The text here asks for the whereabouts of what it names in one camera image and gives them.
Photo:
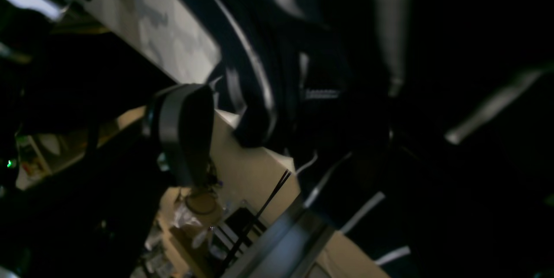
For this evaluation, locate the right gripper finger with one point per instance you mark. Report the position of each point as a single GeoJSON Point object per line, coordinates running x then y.
{"type": "Point", "coordinates": [92, 219]}

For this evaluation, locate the navy white striped t-shirt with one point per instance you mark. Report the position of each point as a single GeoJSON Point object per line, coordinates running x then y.
{"type": "Point", "coordinates": [422, 130]}

